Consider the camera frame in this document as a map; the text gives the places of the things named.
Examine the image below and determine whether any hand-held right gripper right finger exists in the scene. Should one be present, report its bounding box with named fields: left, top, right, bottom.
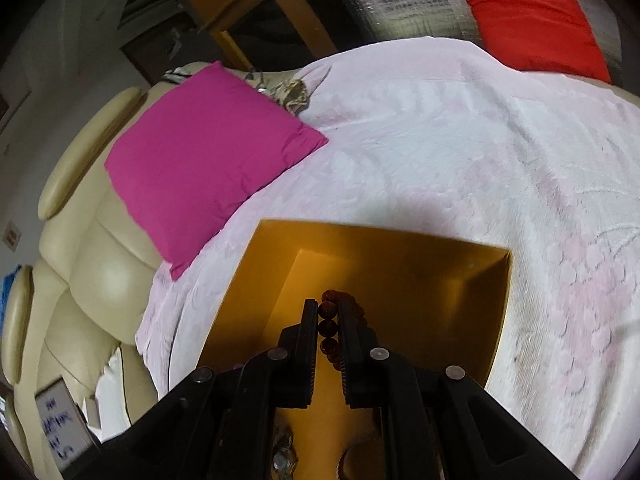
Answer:
left=336, top=299, right=577, bottom=480

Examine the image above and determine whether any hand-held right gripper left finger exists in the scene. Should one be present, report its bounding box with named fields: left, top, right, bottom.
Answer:
left=65, top=298, right=321, bottom=480

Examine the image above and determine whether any red bead bracelet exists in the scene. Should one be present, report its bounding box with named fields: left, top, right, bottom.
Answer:
left=319, top=289, right=371, bottom=361

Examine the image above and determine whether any orange box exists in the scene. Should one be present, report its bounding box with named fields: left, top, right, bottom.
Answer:
left=197, top=218, right=515, bottom=480

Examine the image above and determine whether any brown hair scrunchie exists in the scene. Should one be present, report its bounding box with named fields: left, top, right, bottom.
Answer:
left=337, top=437, right=383, bottom=480

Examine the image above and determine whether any metal band wristwatch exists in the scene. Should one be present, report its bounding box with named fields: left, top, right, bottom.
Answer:
left=270, top=425, right=298, bottom=476

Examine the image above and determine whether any pale pink blanket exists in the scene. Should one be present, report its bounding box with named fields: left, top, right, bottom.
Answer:
left=135, top=35, right=640, bottom=480

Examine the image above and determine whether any magenta cushion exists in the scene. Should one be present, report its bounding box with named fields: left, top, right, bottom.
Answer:
left=104, top=61, right=330, bottom=282

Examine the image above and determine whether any white cloth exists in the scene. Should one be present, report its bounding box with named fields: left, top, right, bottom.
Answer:
left=95, top=350, right=126, bottom=431

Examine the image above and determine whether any beige leather sofa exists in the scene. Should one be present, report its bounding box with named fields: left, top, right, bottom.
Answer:
left=0, top=60, right=261, bottom=461

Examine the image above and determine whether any patterned beige cloth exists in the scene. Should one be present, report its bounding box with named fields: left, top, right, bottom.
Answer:
left=162, top=65, right=311, bottom=113

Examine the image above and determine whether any white handwritten note card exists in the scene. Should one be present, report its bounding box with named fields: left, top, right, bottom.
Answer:
left=34, top=377, right=93, bottom=471

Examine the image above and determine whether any blue cloth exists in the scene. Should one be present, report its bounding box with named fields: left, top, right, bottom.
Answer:
left=0, top=265, right=21, bottom=336

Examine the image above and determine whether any red cushion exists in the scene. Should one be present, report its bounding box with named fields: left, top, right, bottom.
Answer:
left=451, top=0, right=613, bottom=84

